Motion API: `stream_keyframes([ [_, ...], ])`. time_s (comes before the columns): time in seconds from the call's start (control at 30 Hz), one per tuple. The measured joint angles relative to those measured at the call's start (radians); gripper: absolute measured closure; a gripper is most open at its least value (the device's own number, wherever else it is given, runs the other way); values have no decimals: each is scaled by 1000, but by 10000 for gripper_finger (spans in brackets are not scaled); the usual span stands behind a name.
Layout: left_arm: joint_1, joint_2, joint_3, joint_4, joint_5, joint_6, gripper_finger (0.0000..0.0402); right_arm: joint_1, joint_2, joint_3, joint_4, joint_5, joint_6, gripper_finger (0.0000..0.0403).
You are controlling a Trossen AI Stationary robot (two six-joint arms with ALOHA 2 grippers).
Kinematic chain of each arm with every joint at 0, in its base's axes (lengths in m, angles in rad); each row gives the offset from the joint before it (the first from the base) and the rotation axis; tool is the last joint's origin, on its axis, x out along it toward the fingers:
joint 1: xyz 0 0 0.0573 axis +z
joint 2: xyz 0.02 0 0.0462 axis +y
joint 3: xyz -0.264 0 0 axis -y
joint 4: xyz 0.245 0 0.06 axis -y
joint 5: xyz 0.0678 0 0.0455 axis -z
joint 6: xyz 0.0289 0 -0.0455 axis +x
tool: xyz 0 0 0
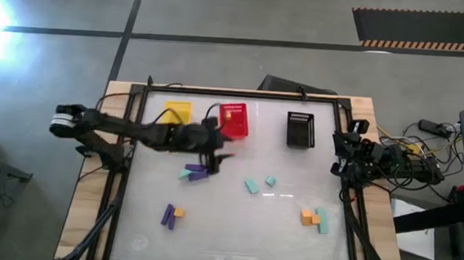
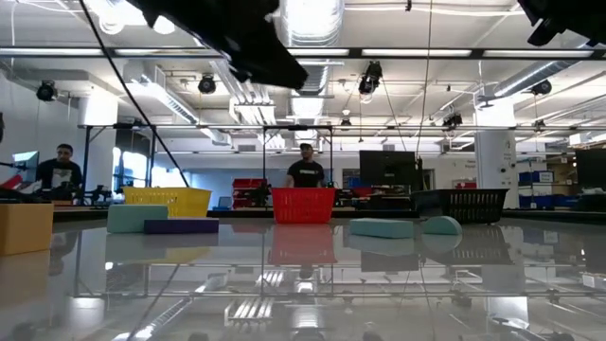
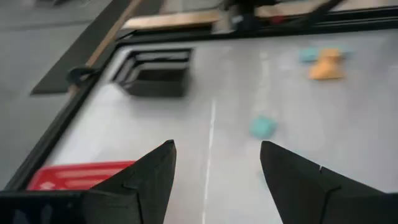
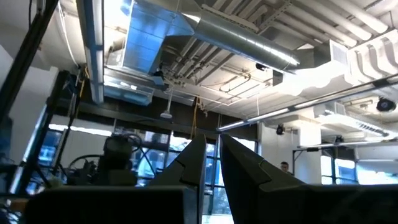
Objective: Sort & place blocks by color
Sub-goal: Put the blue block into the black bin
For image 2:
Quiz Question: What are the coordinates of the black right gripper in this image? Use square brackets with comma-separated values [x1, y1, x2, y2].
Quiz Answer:
[517, 0, 606, 47]

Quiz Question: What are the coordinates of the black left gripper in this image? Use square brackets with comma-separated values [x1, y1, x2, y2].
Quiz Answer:
[125, 0, 310, 91]

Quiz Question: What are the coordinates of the purple foam block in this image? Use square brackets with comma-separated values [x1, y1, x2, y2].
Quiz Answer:
[143, 217, 221, 236]

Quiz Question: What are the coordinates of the thick teal foam block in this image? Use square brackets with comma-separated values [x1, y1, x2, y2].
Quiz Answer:
[105, 204, 169, 235]

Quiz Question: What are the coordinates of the half-round teal foam block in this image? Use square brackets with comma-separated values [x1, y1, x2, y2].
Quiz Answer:
[421, 215, 464, 237]

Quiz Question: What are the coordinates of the standing person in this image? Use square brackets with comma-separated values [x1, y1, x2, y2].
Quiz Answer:
[284, 142, 328, 189]

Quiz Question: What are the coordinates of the red storage bin stack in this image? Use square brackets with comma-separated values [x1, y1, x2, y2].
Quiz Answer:
[231, 177, 270, 210]

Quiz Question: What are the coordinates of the white building column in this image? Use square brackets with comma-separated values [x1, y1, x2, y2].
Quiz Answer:
[473, 101, 519, 209]

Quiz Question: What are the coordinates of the black monitor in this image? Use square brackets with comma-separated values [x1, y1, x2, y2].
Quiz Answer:
[574, 147, 606, 190]
[358, 150, 424, 193]

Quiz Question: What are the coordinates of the red plastic basket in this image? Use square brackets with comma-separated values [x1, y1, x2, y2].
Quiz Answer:
[270, 187, 337, 225]

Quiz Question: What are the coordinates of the yellow plastic basket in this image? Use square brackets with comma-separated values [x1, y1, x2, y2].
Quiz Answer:
[122, 186, 213, 219]

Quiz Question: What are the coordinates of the blue storage bin row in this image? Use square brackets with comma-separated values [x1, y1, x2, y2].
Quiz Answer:
[517, 193, 581, 209]

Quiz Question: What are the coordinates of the black plastic basket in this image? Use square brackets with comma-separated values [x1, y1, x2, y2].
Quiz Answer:
[409, 188, 510, 225]

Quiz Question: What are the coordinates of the seated person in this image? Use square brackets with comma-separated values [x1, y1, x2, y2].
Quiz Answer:
[35, 143, 84, 200]

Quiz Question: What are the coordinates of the small lit monitor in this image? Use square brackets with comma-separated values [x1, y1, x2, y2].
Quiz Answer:
[11, 150, 41, 184]

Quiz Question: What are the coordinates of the red angled bar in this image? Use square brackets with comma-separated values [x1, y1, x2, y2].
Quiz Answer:
[0, 173, 25, 191]

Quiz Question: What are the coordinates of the black workstation frame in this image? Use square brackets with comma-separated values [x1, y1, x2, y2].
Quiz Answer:
[78, 123, 158, 206]
[261, 124, 335, 190]

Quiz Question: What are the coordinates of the silver ventilation duct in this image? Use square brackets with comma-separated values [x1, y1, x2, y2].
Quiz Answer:
[277, 0, 346, 99]

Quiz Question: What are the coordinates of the black overhead frame bar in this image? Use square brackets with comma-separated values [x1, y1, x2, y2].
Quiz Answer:
[0, 45, 606, 62]

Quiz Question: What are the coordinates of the long black arm cable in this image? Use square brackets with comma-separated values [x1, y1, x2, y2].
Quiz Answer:
[77, 0, 191, 189]

